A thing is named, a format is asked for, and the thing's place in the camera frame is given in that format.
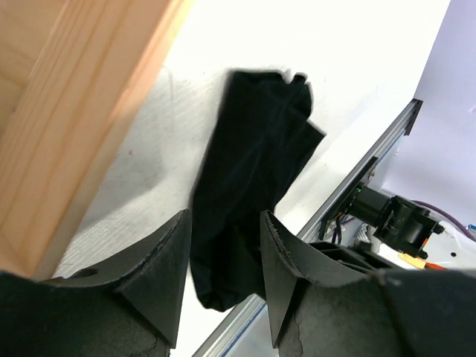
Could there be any wooden compartment tray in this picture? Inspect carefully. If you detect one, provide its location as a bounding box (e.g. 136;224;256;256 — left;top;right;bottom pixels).
1;1;193;279

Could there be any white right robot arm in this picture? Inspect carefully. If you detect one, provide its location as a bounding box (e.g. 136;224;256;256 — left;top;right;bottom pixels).
348;186;444;260

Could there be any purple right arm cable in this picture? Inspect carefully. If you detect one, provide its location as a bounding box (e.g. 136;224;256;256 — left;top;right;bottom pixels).
412;199;476;242

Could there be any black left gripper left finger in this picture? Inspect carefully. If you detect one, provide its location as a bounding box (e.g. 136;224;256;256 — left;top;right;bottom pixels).
1;210;191;356

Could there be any black underwear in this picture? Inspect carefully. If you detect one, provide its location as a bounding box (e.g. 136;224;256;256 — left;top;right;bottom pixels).
190;71;324;312

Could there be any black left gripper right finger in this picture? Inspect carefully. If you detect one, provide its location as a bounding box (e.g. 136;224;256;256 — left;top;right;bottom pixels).
260;211;475;356

